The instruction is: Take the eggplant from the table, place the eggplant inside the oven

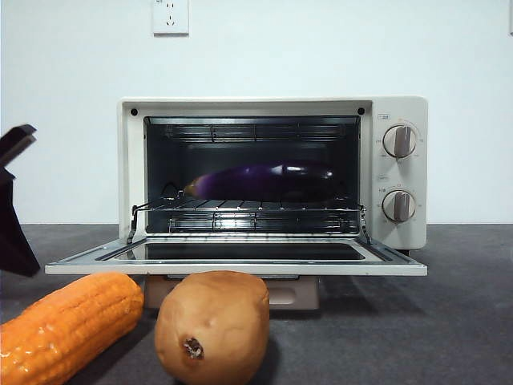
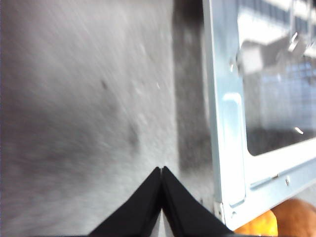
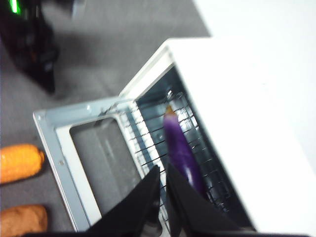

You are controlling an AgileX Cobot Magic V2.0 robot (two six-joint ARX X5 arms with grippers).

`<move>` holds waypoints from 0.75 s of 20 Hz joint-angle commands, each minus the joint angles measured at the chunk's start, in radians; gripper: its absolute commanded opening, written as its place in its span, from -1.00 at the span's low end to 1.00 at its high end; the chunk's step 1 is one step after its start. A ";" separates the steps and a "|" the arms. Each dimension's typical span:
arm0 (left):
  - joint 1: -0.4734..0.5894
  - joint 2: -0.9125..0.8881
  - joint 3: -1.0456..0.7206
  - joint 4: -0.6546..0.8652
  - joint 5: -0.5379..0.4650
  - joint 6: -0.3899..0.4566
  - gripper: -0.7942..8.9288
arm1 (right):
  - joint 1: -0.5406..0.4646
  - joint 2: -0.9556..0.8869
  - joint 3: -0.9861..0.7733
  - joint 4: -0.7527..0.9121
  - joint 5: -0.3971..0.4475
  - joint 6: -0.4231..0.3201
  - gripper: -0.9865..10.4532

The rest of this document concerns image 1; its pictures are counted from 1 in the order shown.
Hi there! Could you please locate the glass oven door beige handle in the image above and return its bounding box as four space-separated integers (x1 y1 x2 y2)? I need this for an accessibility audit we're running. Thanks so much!
44 236 429 310

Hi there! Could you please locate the purple eggplant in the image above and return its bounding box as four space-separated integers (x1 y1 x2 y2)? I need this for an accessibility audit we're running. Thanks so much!
184 160 334 201

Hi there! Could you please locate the cream Toshiba toaster oven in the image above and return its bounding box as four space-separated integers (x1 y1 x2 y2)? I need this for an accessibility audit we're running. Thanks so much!
117 95 429 257

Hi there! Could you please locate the orange corn cob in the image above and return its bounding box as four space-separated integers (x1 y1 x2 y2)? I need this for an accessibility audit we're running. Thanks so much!
0 271 144 385

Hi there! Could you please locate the brown potato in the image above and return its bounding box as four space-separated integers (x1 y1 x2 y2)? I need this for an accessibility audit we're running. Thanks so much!
154 269 271 385

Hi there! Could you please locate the beige temperature knob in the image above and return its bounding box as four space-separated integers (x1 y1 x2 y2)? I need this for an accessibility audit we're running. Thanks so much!
382 124 418 160

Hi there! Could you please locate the beige timer knob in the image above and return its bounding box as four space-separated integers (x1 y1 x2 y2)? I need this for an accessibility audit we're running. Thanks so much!
382 190 418 224

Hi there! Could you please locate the white wall power socket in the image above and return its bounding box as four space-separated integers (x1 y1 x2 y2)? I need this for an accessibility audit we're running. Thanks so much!
152 0 190 38

